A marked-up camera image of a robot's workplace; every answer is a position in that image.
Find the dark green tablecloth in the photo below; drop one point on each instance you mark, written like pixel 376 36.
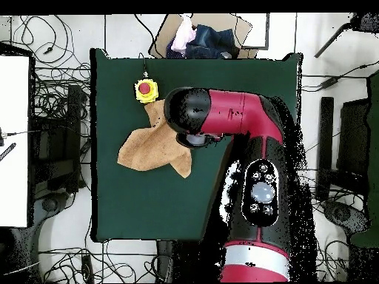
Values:
pixel 148 207

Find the black tripod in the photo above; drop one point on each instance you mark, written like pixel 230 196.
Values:
pixel 364 23

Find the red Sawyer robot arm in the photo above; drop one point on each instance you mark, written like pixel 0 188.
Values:
pixel 234 114

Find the tan terry towel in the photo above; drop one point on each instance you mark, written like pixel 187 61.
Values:
pixel 151 148

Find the green fabric sheet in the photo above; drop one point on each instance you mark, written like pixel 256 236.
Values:
pixel 373 148

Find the brown cardboard box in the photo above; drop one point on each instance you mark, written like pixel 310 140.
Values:
pixel 225 22

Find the yellow emergency stop button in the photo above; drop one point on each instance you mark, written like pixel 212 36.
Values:
pixel 145 90

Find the white desk top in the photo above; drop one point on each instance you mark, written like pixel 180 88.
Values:
pixel 13 142

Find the blue denim jeans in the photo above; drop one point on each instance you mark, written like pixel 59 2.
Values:
pixel 210 41

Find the black metal stand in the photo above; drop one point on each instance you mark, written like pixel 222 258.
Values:
pixel 325 133
pixel 74 118

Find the pale pink garment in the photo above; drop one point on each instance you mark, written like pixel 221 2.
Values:
pixel 182 37

